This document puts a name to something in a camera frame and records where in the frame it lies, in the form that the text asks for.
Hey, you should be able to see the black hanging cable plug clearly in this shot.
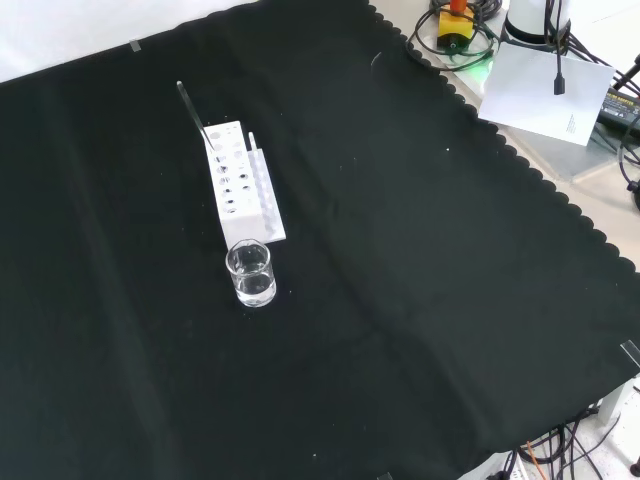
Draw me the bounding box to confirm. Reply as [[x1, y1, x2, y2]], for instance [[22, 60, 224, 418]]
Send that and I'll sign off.
[[547, 0, 568, 97]]

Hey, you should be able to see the small clear glass beaker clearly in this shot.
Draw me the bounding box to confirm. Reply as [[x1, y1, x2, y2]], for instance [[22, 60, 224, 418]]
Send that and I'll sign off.
[[225, 239, 278, 308]]

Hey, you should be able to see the white paper sheet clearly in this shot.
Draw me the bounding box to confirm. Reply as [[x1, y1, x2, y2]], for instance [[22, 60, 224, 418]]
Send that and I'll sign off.
[[477, 41, 616, 147]]

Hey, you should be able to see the yellow stop button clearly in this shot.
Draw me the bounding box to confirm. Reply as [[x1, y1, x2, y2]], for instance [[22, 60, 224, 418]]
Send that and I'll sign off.
[[437, 0, 475, 54]]

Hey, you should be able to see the black power adapter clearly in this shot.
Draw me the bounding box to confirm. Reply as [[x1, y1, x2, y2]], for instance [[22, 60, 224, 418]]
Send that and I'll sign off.
[[597, 85, 640, 132]]

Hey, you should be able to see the white test tube rack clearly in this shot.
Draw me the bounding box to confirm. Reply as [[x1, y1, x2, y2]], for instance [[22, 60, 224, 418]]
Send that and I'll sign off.
[[202, 120, 287, 253]]

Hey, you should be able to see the black bench cloth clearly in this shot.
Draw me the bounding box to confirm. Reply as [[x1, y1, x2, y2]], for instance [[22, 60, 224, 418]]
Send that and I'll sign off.
[[0, 0, 640, 480]]

